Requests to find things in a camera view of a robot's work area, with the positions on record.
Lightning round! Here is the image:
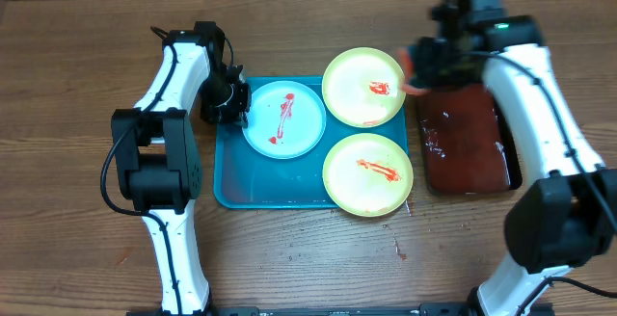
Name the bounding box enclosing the dark sponge with red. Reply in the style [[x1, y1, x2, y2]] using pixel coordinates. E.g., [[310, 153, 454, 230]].
[[397, 47, 429, 96]]

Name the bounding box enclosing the light blue plate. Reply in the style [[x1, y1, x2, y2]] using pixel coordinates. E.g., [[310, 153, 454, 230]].
[[243, 80, 327, 159]]

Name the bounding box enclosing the yellow-green plate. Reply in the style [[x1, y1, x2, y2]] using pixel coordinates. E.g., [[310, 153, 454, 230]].
[[322, 47, 405, 128], [322, 133, 414, 217]]

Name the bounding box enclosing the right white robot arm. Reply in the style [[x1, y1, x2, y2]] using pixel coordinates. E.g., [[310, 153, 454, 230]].
[[408, 0, 616, 315]]

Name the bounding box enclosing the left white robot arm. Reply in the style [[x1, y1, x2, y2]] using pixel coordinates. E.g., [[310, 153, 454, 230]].
[[99, 21, 252, 315]]

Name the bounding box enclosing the teal plastic tray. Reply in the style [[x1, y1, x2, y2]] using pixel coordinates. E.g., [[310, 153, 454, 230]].
[[213, 76, 409, 208]]

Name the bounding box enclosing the dark red black-rimmed tray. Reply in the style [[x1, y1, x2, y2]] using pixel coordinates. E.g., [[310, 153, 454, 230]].
[[416, 83, 523, 196]]

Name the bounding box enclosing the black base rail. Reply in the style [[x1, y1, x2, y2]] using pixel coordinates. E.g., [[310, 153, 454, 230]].
[[125, 302, 555, 316]]

